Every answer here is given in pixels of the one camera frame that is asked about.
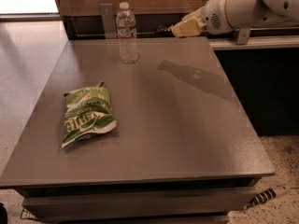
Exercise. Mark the metal bracket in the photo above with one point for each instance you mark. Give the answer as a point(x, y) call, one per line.
point(242, 36)
point(108, 20)

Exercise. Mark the clear plastic water bottle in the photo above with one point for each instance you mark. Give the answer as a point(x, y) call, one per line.
point(126, 33)

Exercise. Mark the grey table drawer base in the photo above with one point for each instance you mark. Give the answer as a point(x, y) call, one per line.
point(89, 202)

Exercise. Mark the black white striped floor object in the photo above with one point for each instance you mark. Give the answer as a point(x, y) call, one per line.
point(267, 195)

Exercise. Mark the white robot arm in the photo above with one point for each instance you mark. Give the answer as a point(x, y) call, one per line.
point(261, 13)

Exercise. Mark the black rxbar chocolate wrapper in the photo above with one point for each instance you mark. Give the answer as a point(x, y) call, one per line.
point(164, 29)

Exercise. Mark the wire rack corner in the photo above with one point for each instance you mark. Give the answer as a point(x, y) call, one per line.
point(26, 215)

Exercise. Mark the green kettle chips bag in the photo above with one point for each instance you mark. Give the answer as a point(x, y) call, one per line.
point(88, 112)

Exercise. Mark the left metal bracket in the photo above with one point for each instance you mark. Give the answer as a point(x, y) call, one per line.
point(108, 20)

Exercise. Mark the right metal bracket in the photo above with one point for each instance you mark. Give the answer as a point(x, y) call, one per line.
point(242, 36)

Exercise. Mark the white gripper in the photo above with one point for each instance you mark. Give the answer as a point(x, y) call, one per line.
point(212, 19)

